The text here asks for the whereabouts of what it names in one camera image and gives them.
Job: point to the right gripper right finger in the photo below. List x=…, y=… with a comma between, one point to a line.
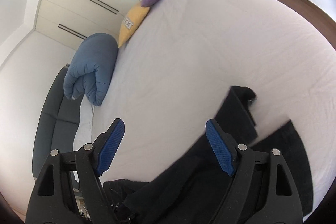
x=224, y=147

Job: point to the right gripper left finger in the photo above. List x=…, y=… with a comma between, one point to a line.
x=106, y=146

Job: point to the black pants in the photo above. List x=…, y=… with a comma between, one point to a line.
x=225, y=177

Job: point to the dark grey headboard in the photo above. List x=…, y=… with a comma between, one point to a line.
x=58, y=123

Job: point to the blue rolled duvet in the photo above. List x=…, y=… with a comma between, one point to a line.
x=91, y=69

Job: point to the white bed sheet mattress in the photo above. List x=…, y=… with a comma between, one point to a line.
x=175, y=71

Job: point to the yellow pillow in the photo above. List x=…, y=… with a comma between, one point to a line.
x=131, y=22

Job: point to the cream wardrobe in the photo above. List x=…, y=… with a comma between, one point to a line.
x=71, y=21

